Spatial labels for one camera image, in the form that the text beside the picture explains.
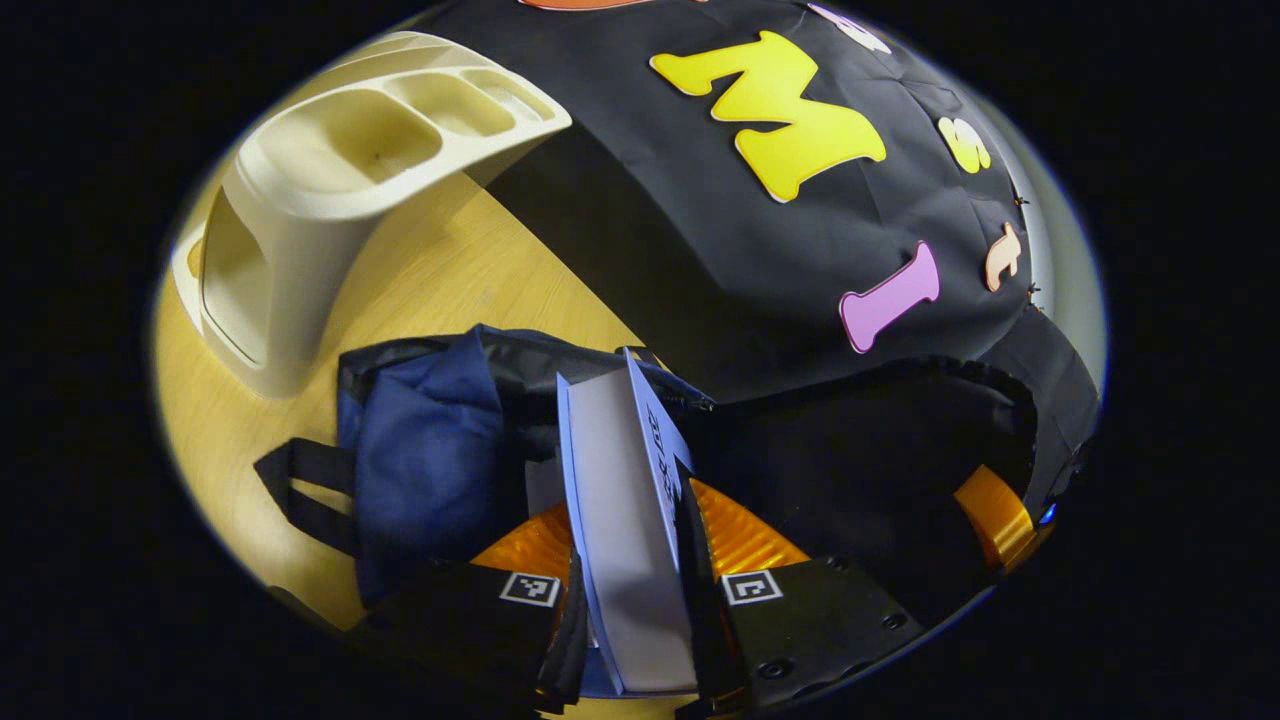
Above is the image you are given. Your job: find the white plastic bookshelf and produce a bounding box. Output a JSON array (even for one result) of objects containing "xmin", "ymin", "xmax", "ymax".
[{"xmin": 172, "ymin": 30, "xmax": 573, "ymax": 401}]

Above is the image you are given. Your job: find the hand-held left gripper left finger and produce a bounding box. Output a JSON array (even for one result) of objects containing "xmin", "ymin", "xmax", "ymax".
[{"xmin": 380, "ymin": 500, "xmax": 591, "ymax": 716}]

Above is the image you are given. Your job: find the blue cover book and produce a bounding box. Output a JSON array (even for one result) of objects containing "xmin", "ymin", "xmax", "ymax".
[{"xmin": 556, "ymin": 347, "xmax": 721, "ymax": 698}]

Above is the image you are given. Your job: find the black backdrop cloth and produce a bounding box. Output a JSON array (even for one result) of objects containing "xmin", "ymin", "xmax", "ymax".
[{"xmin": 420, "ymin": 0, "xmax": 1101, "ymax": 501}]

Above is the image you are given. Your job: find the blue schoolbag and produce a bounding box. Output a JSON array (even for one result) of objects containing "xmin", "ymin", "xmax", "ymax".
[{"xmin": 253, "ymin": 323, "xmax": 1086, "ymax": 641}]

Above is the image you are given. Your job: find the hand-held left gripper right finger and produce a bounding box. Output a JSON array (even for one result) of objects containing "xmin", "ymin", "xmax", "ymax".
[{"xmin": 675, "ymin": 455, "xmax": 926, "ymax": 717}]

